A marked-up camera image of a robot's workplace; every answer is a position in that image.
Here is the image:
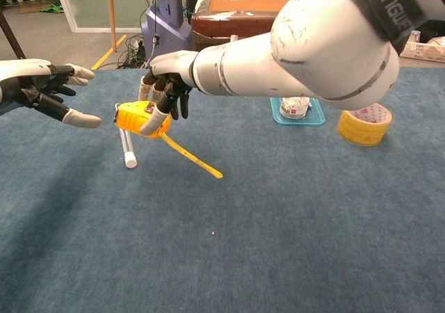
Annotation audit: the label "wooden pole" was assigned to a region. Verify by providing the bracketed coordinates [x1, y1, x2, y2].
[106, 0, 118, 53]

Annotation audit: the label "yellow packing tape roll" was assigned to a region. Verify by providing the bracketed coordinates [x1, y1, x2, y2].
[336, 103, 394, 147]

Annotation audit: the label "dark table leg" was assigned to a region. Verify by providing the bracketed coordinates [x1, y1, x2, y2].
[0, 9, 27, 61]

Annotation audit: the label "tangled floor cables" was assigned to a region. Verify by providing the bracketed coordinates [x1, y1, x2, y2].
[117, 34, 149, 70]

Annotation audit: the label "white cable with plug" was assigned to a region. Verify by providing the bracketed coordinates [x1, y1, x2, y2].
[144, 33, 161, 70]

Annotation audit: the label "black bag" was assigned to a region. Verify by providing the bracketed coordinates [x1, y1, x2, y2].
[416, 12, 445, 44]

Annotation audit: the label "white plastic basket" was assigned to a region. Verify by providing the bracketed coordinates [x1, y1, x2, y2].
[399, 38, 445, 63]

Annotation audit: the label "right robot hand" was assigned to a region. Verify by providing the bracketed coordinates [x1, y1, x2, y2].
[138, 50, 199, 136]

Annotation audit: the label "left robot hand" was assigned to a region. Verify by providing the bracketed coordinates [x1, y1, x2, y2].
[0, 58, 103, 129]

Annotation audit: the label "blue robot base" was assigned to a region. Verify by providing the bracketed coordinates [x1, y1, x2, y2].
[140, 0, 193, 70]

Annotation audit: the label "brown mahjong table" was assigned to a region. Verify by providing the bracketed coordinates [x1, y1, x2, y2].
[191, 0, 312, 52]

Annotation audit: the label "blue table cloth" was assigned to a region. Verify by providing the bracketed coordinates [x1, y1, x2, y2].
[0, 67, 445, 313]

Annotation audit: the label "green item on floor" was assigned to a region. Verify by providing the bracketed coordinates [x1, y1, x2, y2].
[40, 1, 65, 14]

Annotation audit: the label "yellow tape measure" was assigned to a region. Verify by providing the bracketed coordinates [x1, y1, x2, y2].
[113, 100, 224, 180]

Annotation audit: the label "teal plastic tray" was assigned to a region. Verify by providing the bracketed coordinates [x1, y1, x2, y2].
[270, 97, 327, 127]

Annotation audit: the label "clear test tube white cap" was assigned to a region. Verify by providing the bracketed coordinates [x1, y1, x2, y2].
[119, 127, 138, 170]

